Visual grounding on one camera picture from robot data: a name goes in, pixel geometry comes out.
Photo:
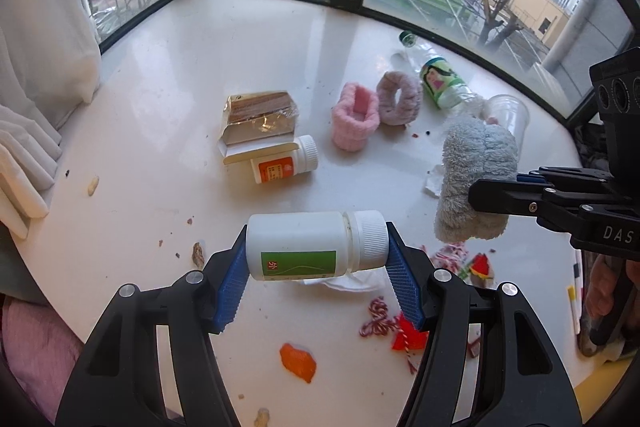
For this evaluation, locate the orange peel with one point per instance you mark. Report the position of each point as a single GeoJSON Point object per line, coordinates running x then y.
{"type": "Point", "coordinates": [297, 362]}

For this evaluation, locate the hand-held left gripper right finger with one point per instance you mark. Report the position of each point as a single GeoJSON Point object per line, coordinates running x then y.
{"type": "Point", "coordinates": [405, 287]}

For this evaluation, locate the small white paper scrap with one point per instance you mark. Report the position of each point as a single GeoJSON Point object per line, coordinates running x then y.
{"type": "Point", "coordinates": [434, 182]}

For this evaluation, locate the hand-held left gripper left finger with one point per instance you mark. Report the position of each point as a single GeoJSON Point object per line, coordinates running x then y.
{"type": "Point", "coordinates": [230, 292]}

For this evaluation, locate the person's right hand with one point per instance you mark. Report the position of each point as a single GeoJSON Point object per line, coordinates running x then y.
{"type": "Point", "coordinates": [597, 287]}

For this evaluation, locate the white crumpled tissue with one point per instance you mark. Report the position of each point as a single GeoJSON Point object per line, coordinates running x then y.
{"type": "Point", "coordinates": [350, 282]}

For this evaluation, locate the clear green-label plastic bottle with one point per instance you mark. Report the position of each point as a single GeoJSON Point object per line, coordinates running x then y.
{"type": "Point", "coordinates": [442, 79]}

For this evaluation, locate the pink cloth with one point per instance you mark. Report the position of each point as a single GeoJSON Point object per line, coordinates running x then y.
{"type": "Point", "coordinates": [35, 352]}

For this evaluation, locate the white marker pen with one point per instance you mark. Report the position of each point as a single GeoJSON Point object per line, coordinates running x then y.
{"type": "Point", "coordinates": [575, 302]}

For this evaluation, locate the clear plastic cup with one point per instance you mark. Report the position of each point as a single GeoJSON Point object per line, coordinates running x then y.
{"type": "Point", "coordinates": [510, 112]}

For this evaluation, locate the peanut shell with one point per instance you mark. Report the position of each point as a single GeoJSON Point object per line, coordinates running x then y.
{"type": "Point", "coordinates": [93, 185]}
{"type": "Point", "coordinates": [261, 418]}
{"type": "Point", "coordinates": [198, 255]}

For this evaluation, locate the grey fluffy slipper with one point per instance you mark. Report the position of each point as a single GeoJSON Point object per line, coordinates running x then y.
{"type": "Point", "coordinates": [470, 157]}

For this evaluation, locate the red green wrapper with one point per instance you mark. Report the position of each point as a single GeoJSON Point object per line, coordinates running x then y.
{"type": "Point", "coordinates": [480, 267]}

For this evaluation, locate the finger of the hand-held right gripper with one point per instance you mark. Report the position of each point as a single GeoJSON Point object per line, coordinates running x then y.
{"type": "Point", "coordinates": [500, 197]}
{"type": "Point", "coordinates": [530, 178]}

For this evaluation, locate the open gold cardboard box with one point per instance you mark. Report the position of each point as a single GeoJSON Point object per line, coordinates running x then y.
{"type": "Point", "coordinates": [260, 117]}

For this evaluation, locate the pink knitted cuff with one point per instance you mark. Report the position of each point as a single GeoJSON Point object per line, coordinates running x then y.
{"type": "Point", "coordinates": [352, 122]}

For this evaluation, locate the white orange-label pill bottle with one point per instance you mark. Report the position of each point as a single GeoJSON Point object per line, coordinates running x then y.
{"type": "Point", "coordinates": [280, 162]}

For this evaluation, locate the white curtain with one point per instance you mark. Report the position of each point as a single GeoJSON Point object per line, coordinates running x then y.
{"type": "Point", "coordinates": [35, 72]}

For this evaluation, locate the white green-label pill bottle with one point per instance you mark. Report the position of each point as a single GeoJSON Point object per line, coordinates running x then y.
{"type": "Point", "coordinates": [300, 237]}

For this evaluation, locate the red paper scrap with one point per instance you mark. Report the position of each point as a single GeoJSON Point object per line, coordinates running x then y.
{"type": "Point", "coordinates": [407, 337]}

